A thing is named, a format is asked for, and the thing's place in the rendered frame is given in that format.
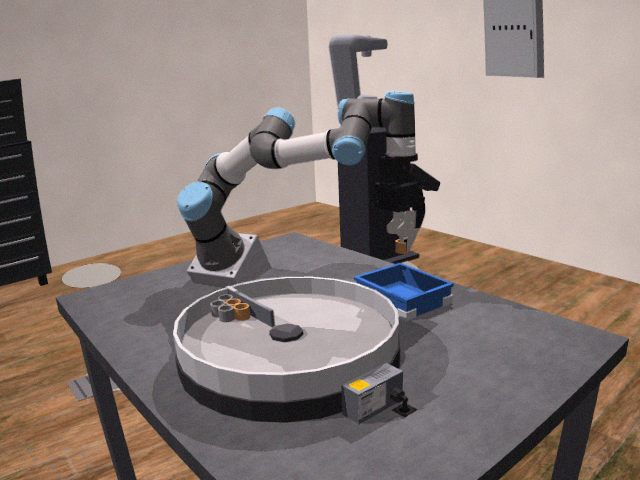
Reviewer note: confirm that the blue open-top crate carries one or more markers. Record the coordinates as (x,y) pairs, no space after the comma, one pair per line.
(417,286)

